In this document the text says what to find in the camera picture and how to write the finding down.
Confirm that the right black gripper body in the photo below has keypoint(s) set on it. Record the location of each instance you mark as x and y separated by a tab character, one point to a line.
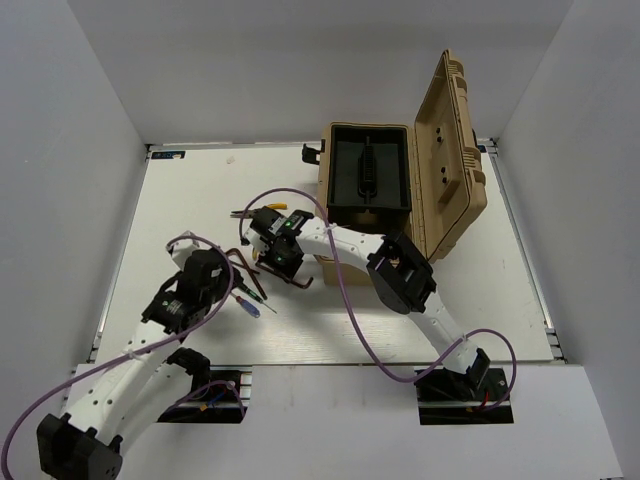
280	262

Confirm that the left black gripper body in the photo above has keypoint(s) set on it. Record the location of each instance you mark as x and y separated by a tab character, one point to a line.
218	291

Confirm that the large dark hex key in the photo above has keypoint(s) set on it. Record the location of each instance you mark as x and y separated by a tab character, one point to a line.
295	281

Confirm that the tan plastic toolbox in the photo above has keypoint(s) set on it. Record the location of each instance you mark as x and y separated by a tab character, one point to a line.
424	179

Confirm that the bent brown hex key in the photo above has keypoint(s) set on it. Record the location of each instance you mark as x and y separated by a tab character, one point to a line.
242	262

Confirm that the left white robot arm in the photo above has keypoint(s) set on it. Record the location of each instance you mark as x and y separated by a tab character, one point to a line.
90	439

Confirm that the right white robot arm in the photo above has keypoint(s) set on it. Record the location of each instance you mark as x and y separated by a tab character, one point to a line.
400	274

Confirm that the long brown hex key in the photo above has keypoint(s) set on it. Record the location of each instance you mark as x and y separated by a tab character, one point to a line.
254	274

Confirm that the green black screwdriver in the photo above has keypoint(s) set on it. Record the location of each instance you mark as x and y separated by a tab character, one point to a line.
253	295

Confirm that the red blue screwdriver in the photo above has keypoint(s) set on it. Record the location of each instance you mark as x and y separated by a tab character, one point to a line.
247	306

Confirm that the black toolbox inner tray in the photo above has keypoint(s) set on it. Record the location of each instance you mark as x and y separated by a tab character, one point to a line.
369	169

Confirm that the blue label sticker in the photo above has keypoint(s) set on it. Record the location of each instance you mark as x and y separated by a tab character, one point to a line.
167	155

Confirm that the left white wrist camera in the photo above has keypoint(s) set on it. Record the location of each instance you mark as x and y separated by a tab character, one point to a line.
181	250

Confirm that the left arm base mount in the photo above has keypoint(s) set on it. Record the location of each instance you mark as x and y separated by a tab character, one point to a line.
217	395

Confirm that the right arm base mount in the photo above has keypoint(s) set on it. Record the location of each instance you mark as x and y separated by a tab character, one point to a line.
446	398

